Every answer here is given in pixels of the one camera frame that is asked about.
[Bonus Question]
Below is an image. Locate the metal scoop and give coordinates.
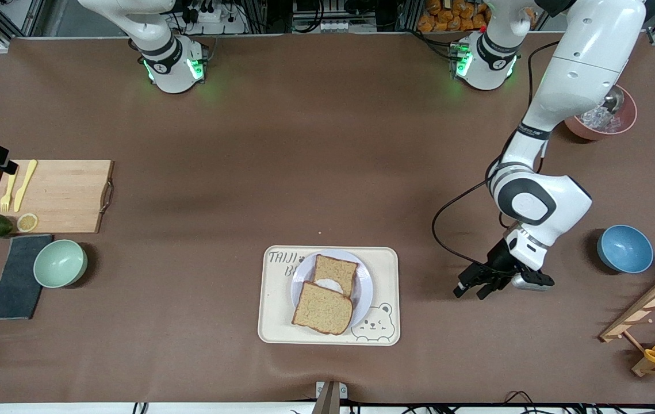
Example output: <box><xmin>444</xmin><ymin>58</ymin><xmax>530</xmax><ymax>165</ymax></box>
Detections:
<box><xmin>603</xmin><ymin>86</ymin><xmax>625</xmax><ymax>113</ymax></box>

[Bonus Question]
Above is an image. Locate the cream bear print tray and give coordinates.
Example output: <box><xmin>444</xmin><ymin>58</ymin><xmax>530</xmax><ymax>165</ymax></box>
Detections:
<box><xmin>258</xmin><ymin>246</ymin><xmax>401</xmax><ymax>346</ymax></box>

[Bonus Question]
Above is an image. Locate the yellow plastic knife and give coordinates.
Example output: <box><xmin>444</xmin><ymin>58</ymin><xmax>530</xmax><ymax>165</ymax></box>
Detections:
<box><xmin>14</xmin><ymin>159</ymin><xmax>39</xmax><ymax>213</ymax></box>

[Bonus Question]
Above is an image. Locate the wooden drying rack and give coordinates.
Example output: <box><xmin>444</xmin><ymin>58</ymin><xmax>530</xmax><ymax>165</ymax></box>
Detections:
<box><xmin>599</xmin><ymin>266</ymin><xmax>655</xmax><ymax>378</ymax></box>

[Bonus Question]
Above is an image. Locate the clear ice cubes pile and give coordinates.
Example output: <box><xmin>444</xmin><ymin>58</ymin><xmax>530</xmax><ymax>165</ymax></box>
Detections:
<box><xmin>580</xmin><ymin>103</ymin><xmax>621</xmax><ymax>132</ymax></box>

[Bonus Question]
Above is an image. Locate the white power strip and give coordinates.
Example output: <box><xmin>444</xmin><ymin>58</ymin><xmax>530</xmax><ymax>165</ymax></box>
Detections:
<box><xmin>320</xmin><ymin>20</ymin><xmax>363</xmax><ymax>33</ymax></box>
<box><xmin>186</xmin><ymin>3</ymin><xmax>247</xmax><ymax>35</ymax></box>

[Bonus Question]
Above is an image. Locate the orange bread rolls pile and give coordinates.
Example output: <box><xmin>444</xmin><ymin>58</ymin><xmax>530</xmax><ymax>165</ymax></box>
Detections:
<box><xmin>417</xmin><ymin>0</ymin><xmax>537</xmax><ymax>33</ymax></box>

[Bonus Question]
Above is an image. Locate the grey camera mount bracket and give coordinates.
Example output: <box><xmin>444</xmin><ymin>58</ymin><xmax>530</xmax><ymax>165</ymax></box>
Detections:
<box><xmin>311</xmin><ymin>381</ymin><xmax>348</xmax><ymax>414</ymax></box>

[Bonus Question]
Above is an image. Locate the lavender round plate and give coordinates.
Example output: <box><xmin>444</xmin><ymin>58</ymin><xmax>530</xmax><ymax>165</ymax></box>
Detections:
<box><xmin>290</xmin><ymin>249</ymin><xmax>374</xmax><ymax>314</ymax></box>

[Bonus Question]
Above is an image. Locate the mint green bowl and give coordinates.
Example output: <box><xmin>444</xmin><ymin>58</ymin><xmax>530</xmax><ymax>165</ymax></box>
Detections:
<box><xmin>33</xmin><ymin>239</ymin><xmax>88</xmax><ymax>289</ymax></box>

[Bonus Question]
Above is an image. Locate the yellow plastic fork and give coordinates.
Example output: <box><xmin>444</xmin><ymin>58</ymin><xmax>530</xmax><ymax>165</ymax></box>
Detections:
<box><xmin>0</xmin><ymin>164</ymin><xmax>20</xmax><ymax>213</ymax></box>

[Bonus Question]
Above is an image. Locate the blue bowl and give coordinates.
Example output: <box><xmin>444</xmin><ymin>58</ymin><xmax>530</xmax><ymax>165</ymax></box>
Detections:
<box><xmin>596</xmin><ymin>224</ymin><xmax>654</xmax><ymax>274</ymax></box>

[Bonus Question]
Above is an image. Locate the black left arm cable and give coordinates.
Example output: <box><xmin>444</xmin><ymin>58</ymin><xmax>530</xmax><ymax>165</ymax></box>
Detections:
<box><xmin>432</xmin><ymin>40</ymin><xmax>561</xmax><ymax>268</ymax></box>

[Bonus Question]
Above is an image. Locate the wooden cutting board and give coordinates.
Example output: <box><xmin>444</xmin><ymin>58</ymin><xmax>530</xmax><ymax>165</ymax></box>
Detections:
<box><xmin>0</xmin><ymin>159</ymin><xmax>115</xmax><ymax>235</ymax></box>

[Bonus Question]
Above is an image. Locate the brown bread slice under egg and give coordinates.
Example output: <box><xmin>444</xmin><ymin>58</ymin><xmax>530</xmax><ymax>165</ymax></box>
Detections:
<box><xmin>311</xmin><ymin>254</ymin><xmax>359</xmax><ymax>298</ymax></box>

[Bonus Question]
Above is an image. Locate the pink bowl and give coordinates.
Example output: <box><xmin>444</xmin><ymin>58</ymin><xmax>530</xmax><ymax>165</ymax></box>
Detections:
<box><xmin>564</xmin><ymin>85</ymin><xmax>638</xmax><ymax>141</ymax></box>

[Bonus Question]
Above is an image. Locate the dark grey cloth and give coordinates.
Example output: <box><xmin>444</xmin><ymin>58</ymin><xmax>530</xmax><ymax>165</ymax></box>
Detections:
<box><xmin>0</xmin><ymin>234</ymin><xmax>53</xmax><ymax>320</ymax></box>

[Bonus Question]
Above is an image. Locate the brown sandwich top bread slice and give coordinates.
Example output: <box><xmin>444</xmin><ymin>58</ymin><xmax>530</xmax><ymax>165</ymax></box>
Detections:
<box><xmin>292</xmin><ymin>281</ymin><xmax>354</xmax><ymax>336</ymax></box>

